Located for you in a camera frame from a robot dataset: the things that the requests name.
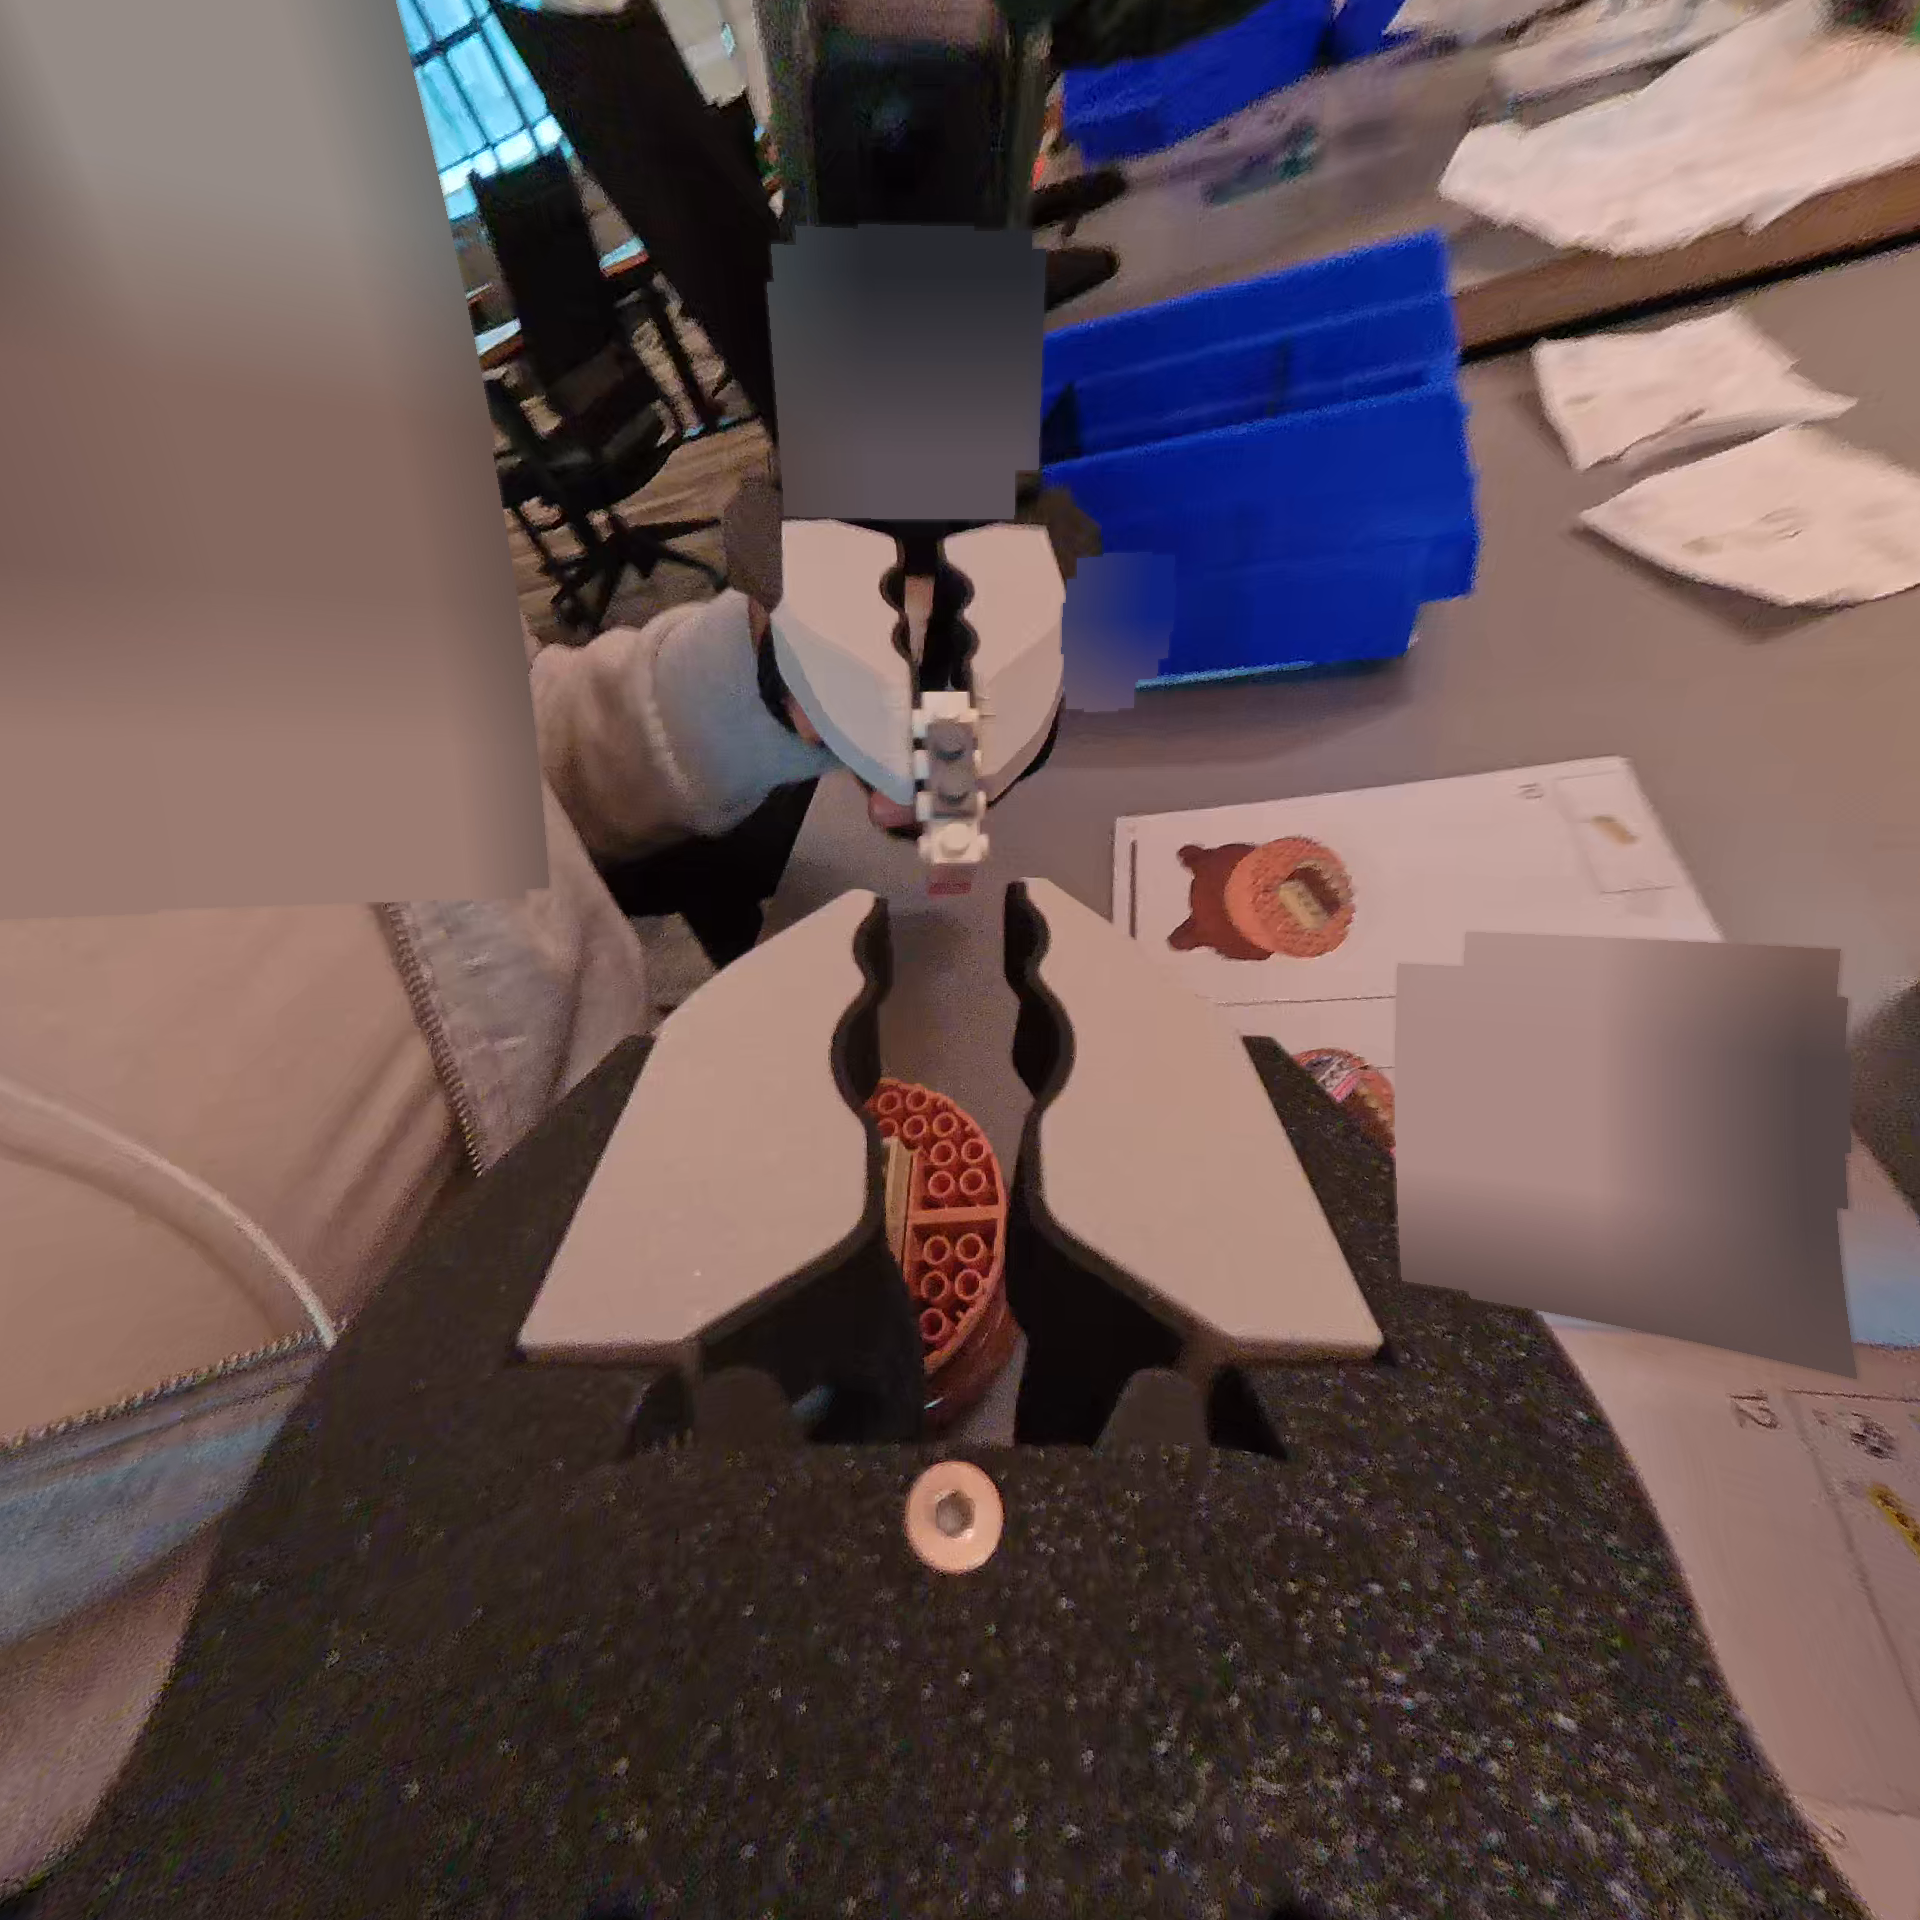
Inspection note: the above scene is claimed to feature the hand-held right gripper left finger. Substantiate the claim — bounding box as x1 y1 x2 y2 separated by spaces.
520 892 902 1371

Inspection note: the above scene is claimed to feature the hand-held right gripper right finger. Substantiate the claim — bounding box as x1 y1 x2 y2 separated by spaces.
1007 880 1389 1371

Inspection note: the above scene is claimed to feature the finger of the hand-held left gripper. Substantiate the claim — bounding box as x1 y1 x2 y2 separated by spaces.
775 526 939 819
961 540 1075 806

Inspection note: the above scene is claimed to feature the round orange lego pot build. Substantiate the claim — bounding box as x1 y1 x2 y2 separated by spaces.
865 1075 1028 1419

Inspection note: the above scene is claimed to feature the person's left forearm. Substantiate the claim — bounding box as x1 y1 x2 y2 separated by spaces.
529 586 829 872

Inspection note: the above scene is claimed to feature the grey desk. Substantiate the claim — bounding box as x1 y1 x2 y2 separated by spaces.
751 0 1920 1920

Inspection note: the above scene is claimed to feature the blue plastic bin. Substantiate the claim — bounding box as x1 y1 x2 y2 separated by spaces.
1036 234 1485 681
1061 0 1412 168

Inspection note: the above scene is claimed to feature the black office chair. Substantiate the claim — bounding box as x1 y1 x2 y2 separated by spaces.
466 150 753 639

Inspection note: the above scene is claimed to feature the open building instruction booklet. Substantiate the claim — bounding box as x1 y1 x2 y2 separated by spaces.
1110 756 1920 1818

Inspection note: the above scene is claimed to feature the white cord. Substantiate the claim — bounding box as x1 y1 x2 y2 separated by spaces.
0 1075 342 1352

